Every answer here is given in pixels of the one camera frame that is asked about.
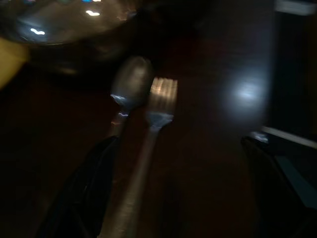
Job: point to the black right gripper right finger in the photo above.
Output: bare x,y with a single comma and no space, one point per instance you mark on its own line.
267,188

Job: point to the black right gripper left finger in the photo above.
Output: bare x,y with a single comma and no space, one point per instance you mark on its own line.
81,188

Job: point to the silver metal fork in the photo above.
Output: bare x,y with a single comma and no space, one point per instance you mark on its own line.
148,148

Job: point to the silver metal spoon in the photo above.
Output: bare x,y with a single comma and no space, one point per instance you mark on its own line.
133,79

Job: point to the yellow cloth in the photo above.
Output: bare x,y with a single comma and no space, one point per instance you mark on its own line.
11,59

